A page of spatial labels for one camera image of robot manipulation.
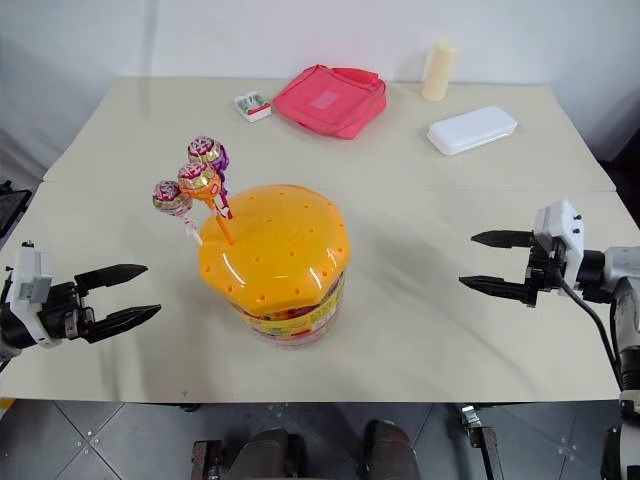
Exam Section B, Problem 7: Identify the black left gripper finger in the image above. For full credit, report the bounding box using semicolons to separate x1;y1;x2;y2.
81;303;163;346
73;263;149;296

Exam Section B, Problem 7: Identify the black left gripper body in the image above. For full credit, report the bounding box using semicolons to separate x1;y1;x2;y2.
37;280;96;345

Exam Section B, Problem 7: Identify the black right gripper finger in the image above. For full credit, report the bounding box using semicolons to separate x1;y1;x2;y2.
457;274;527;301
470;229;534;250

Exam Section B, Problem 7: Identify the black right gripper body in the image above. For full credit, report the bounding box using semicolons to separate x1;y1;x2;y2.
522;232;569;309

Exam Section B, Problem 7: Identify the pink wrapped lollipop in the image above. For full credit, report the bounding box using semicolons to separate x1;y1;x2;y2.
151;179;204;247

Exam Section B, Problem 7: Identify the orange wrapped lollipop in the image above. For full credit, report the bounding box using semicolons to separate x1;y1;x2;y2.
176;160;237;247

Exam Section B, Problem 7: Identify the purple wrapped lollipop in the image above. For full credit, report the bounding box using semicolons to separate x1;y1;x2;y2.
186;135;234;220

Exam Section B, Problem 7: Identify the white rectangular case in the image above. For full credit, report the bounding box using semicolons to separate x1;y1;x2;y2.
426;105;518;158

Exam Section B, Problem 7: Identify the black equipment box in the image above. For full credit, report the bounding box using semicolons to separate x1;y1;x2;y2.
0;179;32;242

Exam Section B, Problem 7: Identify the metal table leg with caster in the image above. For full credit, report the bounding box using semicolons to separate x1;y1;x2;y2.
458;403;507;480

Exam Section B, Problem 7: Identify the dark metal table leg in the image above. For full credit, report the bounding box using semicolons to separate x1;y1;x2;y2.
190;439;224;480

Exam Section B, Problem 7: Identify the orange perforated jar lid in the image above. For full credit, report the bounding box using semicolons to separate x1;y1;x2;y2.
197;184;352;318

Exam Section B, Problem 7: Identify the clear plastic candy jar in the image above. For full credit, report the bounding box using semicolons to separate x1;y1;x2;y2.
233;267;349;354

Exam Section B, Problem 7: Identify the cream cylindrical cup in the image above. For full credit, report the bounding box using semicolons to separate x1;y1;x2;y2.
420;40;460;102

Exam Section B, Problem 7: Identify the dark rounded shape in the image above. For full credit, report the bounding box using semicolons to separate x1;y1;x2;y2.
234;427;304;480
360;419;420;480

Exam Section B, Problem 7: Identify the pink fabric bag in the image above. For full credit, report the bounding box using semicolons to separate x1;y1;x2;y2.
272;63;389;141

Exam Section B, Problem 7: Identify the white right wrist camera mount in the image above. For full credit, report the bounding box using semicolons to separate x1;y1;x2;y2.
531;199;586;292

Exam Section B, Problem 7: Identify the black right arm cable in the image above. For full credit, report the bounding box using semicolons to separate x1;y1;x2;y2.
551;272;629;394

